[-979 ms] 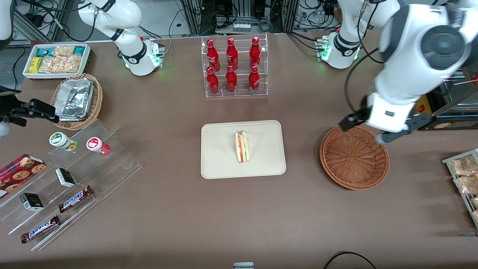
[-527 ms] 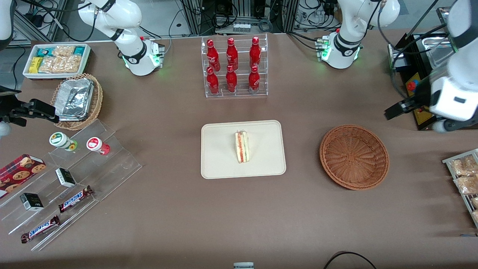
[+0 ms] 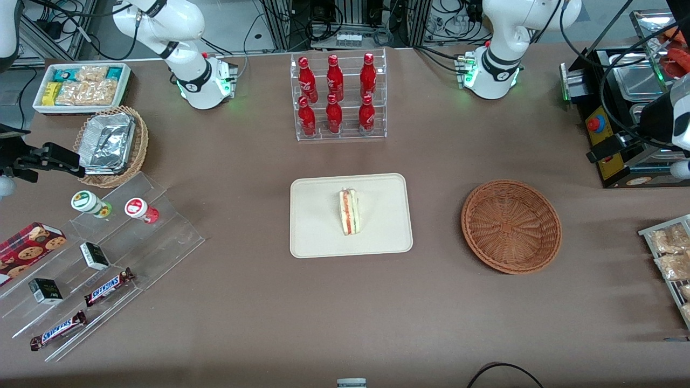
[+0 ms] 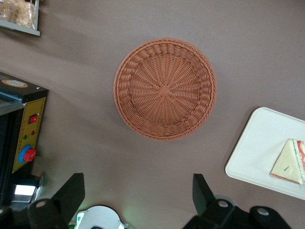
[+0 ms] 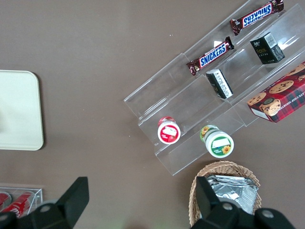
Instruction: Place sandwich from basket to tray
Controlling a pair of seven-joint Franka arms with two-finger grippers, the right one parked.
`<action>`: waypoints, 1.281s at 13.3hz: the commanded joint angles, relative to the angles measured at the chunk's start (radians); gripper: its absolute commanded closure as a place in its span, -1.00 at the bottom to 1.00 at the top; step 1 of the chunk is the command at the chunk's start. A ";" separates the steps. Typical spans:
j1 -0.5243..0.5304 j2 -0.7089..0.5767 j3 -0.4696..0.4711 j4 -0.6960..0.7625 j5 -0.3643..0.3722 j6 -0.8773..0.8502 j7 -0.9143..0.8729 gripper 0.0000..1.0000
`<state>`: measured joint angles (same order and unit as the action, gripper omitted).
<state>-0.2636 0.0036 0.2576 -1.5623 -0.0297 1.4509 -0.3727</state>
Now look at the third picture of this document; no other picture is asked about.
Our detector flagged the clear acrylic bottle rack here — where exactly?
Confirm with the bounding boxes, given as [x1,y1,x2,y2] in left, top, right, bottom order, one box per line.
[290,47,388,142]

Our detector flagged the grey wire rack tray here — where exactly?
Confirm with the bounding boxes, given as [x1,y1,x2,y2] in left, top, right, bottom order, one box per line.
[638,214,690,330]

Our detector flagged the snickers chocolate bar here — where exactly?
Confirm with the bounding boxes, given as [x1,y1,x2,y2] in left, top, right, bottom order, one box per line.
[84,267,136,308]
[29,310,88,352]

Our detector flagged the steel food pan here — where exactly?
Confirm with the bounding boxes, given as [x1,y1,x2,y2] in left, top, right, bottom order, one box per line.
[596,51,672,102]
[630,103,657,131]

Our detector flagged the red cola bottle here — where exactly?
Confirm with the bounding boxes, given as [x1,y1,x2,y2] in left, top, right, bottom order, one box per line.
[326,54,345,102]
[298,96,318,137]
[325,94,343,135]
[360,52,378,100]
[358,94,376,135]
[298,56,318,103]

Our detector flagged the white rectangular snack bin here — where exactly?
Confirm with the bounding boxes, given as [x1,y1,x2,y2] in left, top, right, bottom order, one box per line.
[32,62,132,116]

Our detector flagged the brown round wicker basket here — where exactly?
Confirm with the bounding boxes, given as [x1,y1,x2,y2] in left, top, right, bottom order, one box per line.
[461,179,563,275]

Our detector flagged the triangular sandwich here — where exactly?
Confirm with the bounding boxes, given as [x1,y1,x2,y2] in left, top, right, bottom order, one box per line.
[338,187,361,237]

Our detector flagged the clear acrylic stepped display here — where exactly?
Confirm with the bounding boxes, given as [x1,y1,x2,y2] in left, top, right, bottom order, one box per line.
[0,171,206,363]

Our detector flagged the silver box with green light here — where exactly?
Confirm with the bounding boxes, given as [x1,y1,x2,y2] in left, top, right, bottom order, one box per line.
[559,61,589,107]

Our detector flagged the small clear cracker bag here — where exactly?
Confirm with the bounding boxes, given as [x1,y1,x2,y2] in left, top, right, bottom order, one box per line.
[75,65,109,83]

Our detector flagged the beige rectangular tray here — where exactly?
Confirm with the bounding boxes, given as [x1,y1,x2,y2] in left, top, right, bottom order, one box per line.
[289,172,414,259]

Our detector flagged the light wicker basket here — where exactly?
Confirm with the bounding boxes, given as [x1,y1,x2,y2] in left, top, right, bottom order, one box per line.
[73,105,150,189]

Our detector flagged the large clear cracker bag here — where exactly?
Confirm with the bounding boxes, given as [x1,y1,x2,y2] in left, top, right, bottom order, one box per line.
[56,79,118,107]

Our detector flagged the black food warmer appliance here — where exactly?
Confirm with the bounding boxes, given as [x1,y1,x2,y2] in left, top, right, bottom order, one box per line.
[571,46,690,190]

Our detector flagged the green lid snack cup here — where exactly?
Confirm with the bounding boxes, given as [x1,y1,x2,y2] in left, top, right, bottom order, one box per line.
[71,190,113,219]

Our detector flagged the small black box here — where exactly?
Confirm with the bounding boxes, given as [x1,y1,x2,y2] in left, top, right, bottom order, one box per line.
[79,241,111,272]
[27,278,64,306]

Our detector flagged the glass food display case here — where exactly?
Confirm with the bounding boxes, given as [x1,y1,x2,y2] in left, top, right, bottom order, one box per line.
[629,8,690,82]

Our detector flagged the yellow snack packet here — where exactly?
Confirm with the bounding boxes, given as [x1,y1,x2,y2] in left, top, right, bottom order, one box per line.
[42,81,63,107]

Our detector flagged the black looped cable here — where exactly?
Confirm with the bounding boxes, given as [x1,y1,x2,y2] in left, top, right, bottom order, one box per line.
[466,362,546,388]

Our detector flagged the red lid snack cup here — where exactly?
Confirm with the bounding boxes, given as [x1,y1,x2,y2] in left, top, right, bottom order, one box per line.
[124,197,160,225]

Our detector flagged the red cookie box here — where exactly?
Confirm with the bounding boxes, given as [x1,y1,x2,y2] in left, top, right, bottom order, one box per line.
[0,221,68,287]

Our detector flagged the silver foil tray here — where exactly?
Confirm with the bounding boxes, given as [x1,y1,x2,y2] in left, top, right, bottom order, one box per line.
[78,113,137,176]

